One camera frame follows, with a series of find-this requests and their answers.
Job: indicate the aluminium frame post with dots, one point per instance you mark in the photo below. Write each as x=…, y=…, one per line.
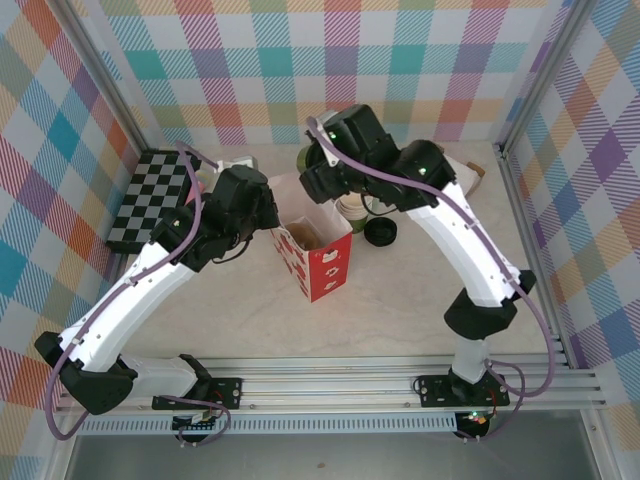
x=111, y=75
x=544, y=75

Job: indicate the aluminium side rail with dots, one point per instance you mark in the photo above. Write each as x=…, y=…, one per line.
x=530, y=240

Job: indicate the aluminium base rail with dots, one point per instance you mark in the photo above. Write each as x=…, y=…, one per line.
x=325, y=385

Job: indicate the red white paper bag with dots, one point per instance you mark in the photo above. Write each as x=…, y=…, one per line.
x=325, y=270

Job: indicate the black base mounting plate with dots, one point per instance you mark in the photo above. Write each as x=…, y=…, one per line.
x=227, y=392
x=435, y=392

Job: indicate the small controller circuit board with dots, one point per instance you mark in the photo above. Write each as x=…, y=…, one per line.
x=475, y=417
x=197, y=424

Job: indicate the black grey chessboard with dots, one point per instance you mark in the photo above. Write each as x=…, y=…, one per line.
x=145, y=200

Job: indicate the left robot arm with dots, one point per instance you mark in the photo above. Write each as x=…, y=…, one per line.
x=130, y=300

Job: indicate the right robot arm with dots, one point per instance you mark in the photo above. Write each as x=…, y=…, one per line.
x=465, y=250

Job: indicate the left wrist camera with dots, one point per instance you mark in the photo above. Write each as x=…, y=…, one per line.
x=242, y=162

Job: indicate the stack of paper cups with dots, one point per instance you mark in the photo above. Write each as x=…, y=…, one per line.
x=352, y=205

